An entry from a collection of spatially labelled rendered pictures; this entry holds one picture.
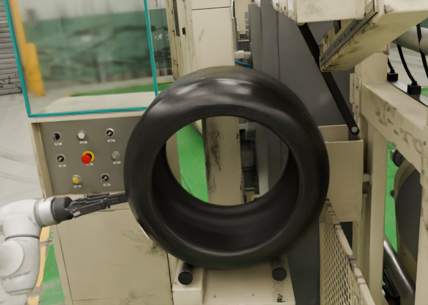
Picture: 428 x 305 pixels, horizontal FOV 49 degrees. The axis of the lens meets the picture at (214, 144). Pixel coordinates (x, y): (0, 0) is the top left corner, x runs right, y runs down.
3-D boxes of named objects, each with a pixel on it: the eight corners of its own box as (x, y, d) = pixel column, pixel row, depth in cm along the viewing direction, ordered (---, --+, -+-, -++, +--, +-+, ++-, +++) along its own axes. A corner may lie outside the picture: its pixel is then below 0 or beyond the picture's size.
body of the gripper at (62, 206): (49, 205, 144) (78, 199, 143) (59, 193, 152) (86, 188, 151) (57, 226, 146) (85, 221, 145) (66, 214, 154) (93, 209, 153)
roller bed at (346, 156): (311, 199, 185) (309, 127, 176) (349, 197, 184) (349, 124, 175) (319, 223, 167) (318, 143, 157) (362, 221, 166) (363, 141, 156)
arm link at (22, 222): (49, 202, 157) (49, 241, 151) (6, 211, 159) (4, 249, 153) (32, 192, 147) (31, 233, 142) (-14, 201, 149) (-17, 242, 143)
